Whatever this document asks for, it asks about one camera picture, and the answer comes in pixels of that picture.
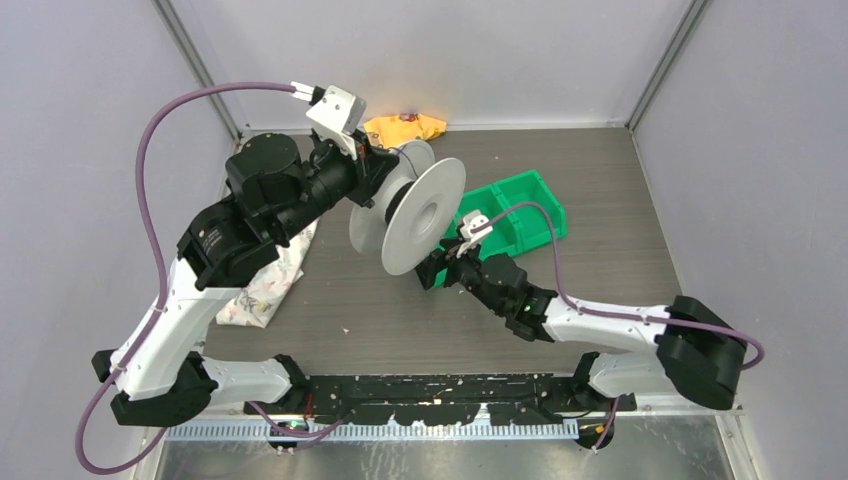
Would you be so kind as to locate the green three-compartment bin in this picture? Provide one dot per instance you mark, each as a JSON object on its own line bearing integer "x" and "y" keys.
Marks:
{"x": 522, "y": 230}

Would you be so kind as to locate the slotted metal rail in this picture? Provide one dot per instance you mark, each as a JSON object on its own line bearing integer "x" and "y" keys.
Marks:
{"x": 480, "y": 429}

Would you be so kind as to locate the yellow printed cloth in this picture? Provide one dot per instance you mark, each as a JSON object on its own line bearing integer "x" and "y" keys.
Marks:
{"x": 393, "y": 131}

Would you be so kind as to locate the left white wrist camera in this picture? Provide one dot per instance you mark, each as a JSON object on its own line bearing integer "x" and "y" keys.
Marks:
{"x": 334, "y": 114}

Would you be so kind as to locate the white floral cloth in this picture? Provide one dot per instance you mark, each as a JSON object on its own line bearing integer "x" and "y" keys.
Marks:
{"x": 256, "y": 304}

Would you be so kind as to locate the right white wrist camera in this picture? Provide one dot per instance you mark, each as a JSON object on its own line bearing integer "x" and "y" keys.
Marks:
{"x": 473, "y": 229}

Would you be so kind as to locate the clear plastic cable spool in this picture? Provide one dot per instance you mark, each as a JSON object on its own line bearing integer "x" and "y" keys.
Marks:
{"x": 414, "y": 208}

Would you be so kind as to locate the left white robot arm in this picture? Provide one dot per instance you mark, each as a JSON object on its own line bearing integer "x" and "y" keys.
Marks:
{"x": 161, "y": 380}

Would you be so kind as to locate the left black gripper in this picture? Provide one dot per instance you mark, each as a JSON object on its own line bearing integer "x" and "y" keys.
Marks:
{"x": 370, "y": 175}

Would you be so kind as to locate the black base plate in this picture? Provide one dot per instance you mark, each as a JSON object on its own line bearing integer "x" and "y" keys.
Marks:
{"x": 439, "y": 400}

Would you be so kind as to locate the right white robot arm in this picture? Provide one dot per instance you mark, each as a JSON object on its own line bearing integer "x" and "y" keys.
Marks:
{"x": 683, "y": 348}

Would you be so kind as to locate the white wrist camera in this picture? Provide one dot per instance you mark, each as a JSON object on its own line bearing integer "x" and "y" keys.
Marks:
{"x": 334, "y": 114}
{"x": 473, "y": 229}

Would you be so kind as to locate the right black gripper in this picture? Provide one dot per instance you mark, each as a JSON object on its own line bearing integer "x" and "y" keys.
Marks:
{"x": 429, "y": 268}

